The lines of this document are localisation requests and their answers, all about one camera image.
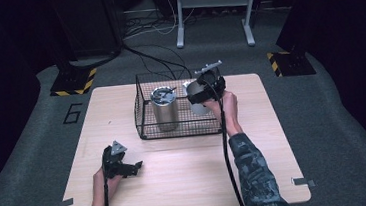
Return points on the black stand base striped edge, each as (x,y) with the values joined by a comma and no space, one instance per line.
(75,82)
(293,64)

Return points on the person's right hand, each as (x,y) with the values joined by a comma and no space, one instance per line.
(227,112)

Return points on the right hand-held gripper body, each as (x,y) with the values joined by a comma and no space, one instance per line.
(211,83)

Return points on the black cabinet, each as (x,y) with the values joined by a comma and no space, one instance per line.
(87,21)

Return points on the person's left hand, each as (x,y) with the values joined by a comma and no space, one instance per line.
(103,188)

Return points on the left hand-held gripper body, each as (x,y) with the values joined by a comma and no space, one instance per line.
(114,161)

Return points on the silver metal mug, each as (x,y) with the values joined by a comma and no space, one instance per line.
(198,108)

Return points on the steel tumbler with straw lid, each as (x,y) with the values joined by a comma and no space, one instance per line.
(165,109)

